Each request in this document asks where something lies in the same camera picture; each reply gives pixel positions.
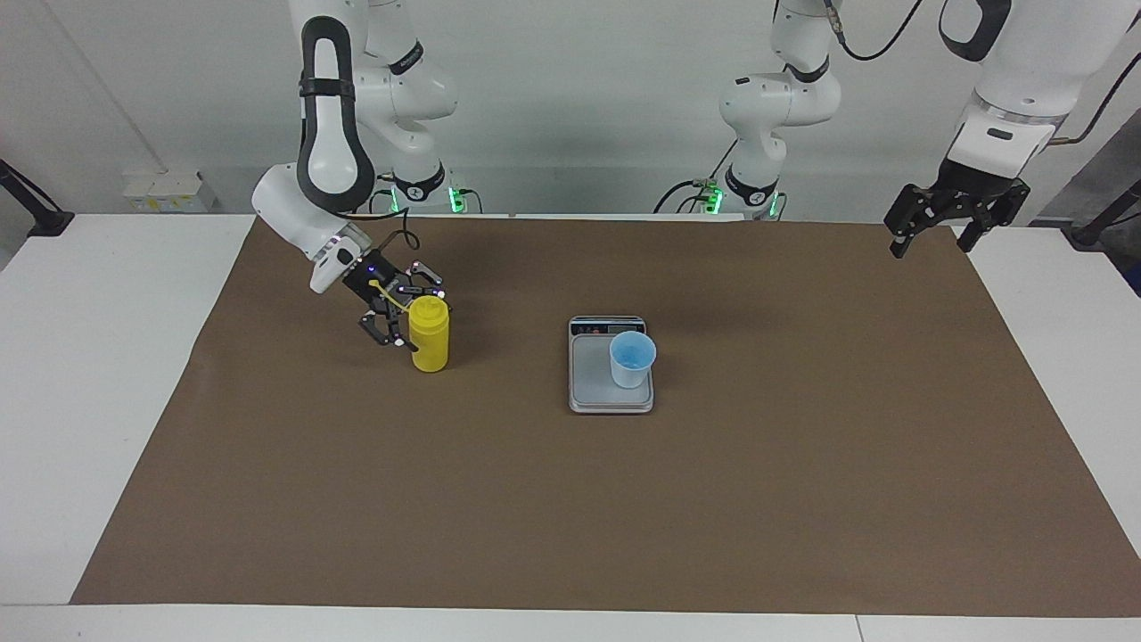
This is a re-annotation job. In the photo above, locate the silver digital kitchen scale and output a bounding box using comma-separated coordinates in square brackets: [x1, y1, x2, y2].
[568, 316, 654, 415]

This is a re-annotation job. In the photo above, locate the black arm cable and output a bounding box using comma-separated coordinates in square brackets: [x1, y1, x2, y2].
[825, 0, 1141, 148]
[370, 227, 422, 257]

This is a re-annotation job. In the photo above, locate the white wall socket box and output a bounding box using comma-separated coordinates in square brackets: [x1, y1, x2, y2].
[123, 172, 218, 213]

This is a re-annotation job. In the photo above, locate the blue plastic cup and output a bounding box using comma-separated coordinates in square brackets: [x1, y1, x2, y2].
[610, 332, 658, 390]

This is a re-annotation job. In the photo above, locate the yellow squeeze seasoning bottle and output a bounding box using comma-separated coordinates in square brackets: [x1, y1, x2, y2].
[370, 279, 451, 373]

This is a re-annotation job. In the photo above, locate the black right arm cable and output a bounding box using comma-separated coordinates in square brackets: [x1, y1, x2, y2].
[370, 227, 422, 257]

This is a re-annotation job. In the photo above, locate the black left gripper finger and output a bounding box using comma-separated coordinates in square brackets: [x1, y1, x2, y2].
[884, 183, 944, 259]
[960, 180, 1030, 253]

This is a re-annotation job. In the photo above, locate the black clamp stand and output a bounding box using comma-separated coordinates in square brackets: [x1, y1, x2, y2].
[1067, 178, 1141, 249]
[0, 159, 75, 238]

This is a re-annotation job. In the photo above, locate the brown paper table mat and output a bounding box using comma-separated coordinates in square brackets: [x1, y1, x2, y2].
[70, 214, 1141, 618]

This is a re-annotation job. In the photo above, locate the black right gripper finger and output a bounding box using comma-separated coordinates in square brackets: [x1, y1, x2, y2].
[403, 260, 445, 298]
[359, 308, 409, 347]

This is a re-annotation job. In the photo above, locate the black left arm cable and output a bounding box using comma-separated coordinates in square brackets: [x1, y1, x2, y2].
[825, 0, 1141, 148]

